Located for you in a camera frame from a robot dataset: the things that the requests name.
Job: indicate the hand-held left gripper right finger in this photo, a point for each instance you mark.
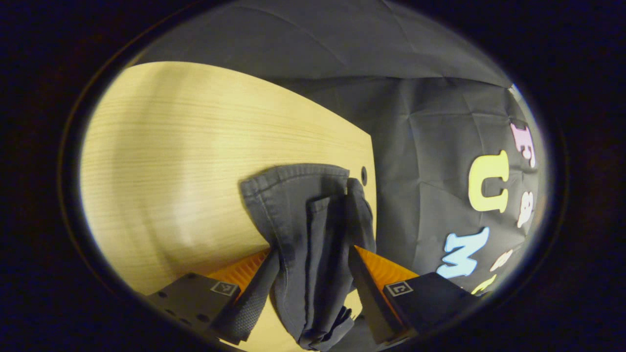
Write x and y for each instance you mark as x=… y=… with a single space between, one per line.
x=371 y=303

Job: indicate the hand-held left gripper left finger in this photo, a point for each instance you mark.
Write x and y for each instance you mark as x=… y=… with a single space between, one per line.
x=252 y=305

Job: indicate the dark grey jeans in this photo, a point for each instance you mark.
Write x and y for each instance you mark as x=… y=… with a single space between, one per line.
x=303 y=234

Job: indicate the black backdrop cloth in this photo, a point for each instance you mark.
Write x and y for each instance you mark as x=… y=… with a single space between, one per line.
x=415 y=146

